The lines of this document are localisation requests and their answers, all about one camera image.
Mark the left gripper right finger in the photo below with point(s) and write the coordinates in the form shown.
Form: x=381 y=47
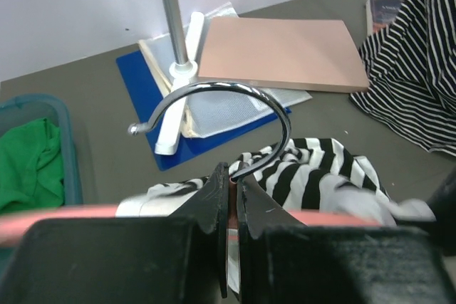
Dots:
x=257 y=213

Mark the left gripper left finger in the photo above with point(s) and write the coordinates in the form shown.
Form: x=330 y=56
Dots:
x=205 y=270

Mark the black white striped tank top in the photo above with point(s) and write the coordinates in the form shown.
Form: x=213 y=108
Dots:
x=311 y=173

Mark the blue mat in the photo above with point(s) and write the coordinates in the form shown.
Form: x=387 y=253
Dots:
x=145 y=96

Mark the clothes rack metal white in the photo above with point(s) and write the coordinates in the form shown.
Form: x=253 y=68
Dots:
x=183 y=70

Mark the pink brown board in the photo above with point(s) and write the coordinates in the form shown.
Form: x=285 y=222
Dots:
x=315 y=55

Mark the green cloth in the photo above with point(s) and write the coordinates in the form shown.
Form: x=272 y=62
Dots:
x=32 y=173

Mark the teal plastic bin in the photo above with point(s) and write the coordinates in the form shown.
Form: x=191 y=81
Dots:
x=25 y=108

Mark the thin striped black white garment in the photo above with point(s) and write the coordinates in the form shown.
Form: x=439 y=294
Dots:
x=410 y=66

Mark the dark blue book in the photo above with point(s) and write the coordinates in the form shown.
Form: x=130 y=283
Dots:
x=380 y=13

